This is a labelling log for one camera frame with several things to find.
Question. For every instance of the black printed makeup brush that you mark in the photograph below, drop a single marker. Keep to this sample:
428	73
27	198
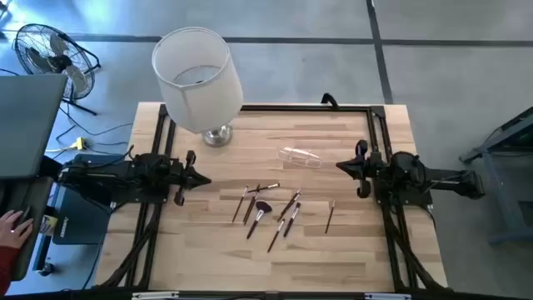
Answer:
275	236

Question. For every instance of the person's forearm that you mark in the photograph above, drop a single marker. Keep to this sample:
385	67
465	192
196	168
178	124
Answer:
6	266

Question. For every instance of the yellow power plug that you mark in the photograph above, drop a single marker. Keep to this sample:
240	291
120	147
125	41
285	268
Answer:
79	143

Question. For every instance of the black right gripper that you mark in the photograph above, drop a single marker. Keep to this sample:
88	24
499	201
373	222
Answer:
375	171

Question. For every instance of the black aluminium table frame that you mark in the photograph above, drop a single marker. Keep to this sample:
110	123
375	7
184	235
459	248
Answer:
291	108

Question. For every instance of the black diagonal desk bar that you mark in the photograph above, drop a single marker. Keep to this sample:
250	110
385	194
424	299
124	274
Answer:
49	166

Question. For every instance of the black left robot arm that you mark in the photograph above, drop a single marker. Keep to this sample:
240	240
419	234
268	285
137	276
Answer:
116	171

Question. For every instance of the thin black makeup brush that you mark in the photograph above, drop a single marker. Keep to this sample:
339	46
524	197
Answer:
264	187
282	215
250	210
330	217
240	204
297	194

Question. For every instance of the blue grey metal cart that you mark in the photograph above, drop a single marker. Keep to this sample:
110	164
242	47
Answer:
495	196

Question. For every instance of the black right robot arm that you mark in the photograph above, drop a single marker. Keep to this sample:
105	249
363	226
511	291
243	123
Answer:
449	179

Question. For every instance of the thick black makeup brush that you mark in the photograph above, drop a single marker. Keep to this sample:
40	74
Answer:
291	220

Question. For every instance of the yellow tag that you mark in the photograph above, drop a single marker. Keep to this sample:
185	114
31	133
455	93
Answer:
49	225

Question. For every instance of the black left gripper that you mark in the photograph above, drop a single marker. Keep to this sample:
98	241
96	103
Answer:
181	177

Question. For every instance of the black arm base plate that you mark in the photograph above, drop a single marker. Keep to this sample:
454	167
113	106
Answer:
416	201
137	199

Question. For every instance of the black caster wheel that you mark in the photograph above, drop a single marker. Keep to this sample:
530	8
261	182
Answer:
46	269

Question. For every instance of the white shade silver table lamp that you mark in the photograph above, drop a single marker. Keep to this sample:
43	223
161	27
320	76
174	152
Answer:
195	83

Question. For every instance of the white strip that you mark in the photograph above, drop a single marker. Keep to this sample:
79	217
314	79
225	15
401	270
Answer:
387	296
156	295

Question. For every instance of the black hook clamp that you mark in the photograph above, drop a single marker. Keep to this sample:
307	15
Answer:
331	100

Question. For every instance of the large black powder brush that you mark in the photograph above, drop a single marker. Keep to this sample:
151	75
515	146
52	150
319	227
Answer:
263	207

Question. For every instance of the dark grey desk surface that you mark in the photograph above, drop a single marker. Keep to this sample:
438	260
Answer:
25	196

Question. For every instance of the black floor fan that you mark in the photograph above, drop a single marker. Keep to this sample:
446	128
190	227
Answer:
54	62

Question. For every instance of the black Husky case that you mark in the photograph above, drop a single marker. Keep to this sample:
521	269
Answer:
83	221

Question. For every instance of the clear plastic organizer container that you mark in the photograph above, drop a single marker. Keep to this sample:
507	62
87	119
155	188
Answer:
300	157

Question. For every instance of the person's hand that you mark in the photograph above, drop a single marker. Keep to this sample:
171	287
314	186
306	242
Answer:
14	233

